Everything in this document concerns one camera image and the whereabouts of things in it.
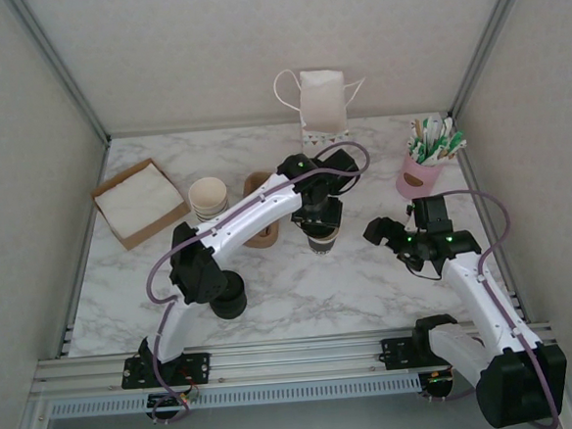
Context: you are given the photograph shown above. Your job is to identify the paper coffee cup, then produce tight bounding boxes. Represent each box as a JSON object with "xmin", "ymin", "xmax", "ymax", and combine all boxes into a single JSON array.
[{"xmin": 308, "ymin": 227, "xmax": 343, "ymax": 258}]

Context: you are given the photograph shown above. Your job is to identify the brown pulp cup carrier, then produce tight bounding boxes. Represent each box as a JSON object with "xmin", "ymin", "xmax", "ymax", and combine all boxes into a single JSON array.
[
  {"xmin": 241, "ymin": 231, "xmax": 282, "ymax": 251},
  {"xmin": 237, "ymin": 168, "xmax": 289, "ymax": 248}
]

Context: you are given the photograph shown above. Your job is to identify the animal print paper bag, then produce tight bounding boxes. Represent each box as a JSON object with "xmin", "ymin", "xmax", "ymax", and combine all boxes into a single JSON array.
[{"xmin": 272, "ymin": 64, "xmax": 371, "ymax": 151}]

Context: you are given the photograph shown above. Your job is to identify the pink holder cup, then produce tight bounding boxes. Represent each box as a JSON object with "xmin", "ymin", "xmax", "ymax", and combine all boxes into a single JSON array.
[{"xmin": 393, "ymin": 157, "xmax": 446, "ymax": 201}]

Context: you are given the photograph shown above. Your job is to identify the stack of black lids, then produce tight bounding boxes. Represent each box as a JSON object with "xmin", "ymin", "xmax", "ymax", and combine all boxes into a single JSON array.
[{"xmin": 207, "ymin": 270, "xmax": 249, "ymax": 322}]

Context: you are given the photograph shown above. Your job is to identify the stack of paper cups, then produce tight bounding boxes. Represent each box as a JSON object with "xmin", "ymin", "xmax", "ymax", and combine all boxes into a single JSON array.
[{"xmin": 187, "ymin": 176, "xmax": 232, "ymax": 227}]

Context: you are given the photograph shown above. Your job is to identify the small controller board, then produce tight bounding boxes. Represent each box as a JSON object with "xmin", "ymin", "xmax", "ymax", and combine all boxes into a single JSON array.
[
  {"xmin": 146, "ymin": 391, "xmax": 193, "ymax": 412},
  {"xmin": 422, "ymin": 369, "xmax": 456, "ymax": 398}
]

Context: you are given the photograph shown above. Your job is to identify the brown cardboard napkin tray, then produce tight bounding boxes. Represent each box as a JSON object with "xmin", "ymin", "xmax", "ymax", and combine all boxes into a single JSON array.
[{"xmin": 89, "ymin": 155, "xmax": 195, "ymax": 253}]

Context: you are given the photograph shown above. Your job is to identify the white paper napkins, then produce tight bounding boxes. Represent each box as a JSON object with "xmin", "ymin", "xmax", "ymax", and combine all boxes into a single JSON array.
[{"xmin": 92, "ymin": 161, "xmax": 186, "ymax": 238}]

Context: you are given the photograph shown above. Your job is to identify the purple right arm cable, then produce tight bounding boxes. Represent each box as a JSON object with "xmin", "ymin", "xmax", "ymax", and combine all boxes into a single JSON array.
[{"xmin": 409, "ymin": 184, "xmax": 562, "ymax": 429}]

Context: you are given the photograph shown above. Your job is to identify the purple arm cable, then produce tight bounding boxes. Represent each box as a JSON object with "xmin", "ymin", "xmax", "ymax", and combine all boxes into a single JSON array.
[
  {"xmin": 409, "ymin": 184, "xmax": 562, "ymax": 429},
  {"xmin": 131, "ymin": 139, "xmax": 390, "ymax": 427}
]

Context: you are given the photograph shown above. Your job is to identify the aluminium side rail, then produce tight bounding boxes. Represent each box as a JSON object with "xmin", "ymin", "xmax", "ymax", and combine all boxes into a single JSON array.
[
  {"xmin": 42, "ymin": 137, "xmax": 126, "ymax": 360},
  {"xmin": 450, "ymin": 109, "xmax": 529, "ymax": 328}
]

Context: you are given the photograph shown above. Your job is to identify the aluminium front rail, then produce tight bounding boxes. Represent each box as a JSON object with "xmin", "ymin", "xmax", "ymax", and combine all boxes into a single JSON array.
[{"xmin": 28, "ymin": 321, "xmax": 566, "ymax": 402}]

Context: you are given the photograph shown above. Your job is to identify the white slotted cable duct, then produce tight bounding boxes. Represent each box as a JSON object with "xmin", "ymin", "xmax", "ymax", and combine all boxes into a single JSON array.
[{"xmin": 48, "ymin": 374, "xmax": 423, "ymax": 419}]

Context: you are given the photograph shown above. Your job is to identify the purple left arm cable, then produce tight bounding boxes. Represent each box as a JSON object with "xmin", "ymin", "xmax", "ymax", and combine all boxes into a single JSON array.
[{"xmin": 131, "ymin": 139, "xmax": 390, "ymax": 427}]

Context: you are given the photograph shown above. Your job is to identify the aluminium frame post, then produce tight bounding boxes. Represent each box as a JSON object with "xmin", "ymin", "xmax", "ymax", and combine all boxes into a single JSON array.
[
  {"xmin": 5, "ymin": 0, "xmax": 112, "ymax": 151},
  {"xmin": 440, "ymin": 0, "xmax": 546, "ymax": 119}
]

